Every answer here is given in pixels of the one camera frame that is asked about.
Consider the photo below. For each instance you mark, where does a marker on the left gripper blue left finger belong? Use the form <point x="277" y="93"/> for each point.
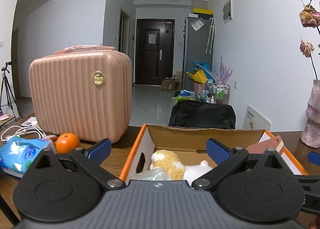
<point x="98" y="152"/>

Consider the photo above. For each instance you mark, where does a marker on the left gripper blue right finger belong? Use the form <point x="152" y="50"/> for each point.
<point x="225" y="156"/>

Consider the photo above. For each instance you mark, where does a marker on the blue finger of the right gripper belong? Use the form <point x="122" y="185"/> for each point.
<point x="314" y="158"/>

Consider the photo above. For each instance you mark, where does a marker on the wire trolley with bottles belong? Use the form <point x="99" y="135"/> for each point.
<point x="215" y="94"/>

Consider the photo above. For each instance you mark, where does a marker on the dark front door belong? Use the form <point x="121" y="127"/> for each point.
<point x="154" y="57"/>

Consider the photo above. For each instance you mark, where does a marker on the yellow white alpaca plush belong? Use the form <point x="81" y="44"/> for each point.
<point x="176" y="170"/>

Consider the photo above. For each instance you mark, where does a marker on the yellow box on refrigerator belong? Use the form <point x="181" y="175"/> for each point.
<point x="202" y="11"/>

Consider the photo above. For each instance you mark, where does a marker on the blue tissue pack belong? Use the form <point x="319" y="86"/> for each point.
<point x="17" y="155"/>

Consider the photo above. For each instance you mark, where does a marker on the grey refrigerator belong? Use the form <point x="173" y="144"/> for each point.
<point x="196" y="48"/>

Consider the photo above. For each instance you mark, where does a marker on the pink beige sponge block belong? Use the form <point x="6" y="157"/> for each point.
<point x="275" y="143"/>

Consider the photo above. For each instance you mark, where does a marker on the white board against wall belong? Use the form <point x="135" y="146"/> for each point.
<point x="255" y="121"/>

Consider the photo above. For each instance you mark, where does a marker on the black camera tripod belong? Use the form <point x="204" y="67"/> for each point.
<point x="7" y="95"/>

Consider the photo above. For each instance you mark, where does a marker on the orange fruit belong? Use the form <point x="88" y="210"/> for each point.
<point x="67" y="142"/>

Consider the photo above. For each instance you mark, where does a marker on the black chair back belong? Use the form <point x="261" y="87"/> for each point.
<point x="195" y="114"/>

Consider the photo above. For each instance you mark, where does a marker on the cardboard box on floor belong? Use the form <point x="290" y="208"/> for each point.
<point x="171" y="85"/>

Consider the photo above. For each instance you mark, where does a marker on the pink ribbed suitcase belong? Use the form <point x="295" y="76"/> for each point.
<point x="84" y="90"/>

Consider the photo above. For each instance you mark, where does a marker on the yellow bag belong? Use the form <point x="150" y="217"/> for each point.
<point x="198" y="77"/>

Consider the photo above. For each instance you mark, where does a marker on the purple ceramic vase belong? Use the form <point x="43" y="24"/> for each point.
<point x="310" y="134"/>

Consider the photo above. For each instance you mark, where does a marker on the red cardboard pumpkin box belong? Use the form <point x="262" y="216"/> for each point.
<point x="188" y="143"/>

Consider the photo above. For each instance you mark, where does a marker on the dried pink roses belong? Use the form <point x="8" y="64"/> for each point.
<point x="309" y="45"/>

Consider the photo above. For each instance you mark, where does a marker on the clear plastic bag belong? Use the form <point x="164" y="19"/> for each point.
<point x="155" y="174"/>

